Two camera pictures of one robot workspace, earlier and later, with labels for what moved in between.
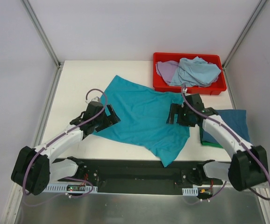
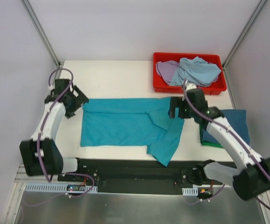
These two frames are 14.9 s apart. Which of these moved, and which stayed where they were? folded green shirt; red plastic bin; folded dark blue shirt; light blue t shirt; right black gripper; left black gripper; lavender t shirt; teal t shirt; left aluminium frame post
Moved: left black gripper; right black gripper; teal t shirt
Stayed: left aluminium frame post; red plastic bin; folded green shirt; light blue t shirt; lavender t shirt; folded dark blue shirt
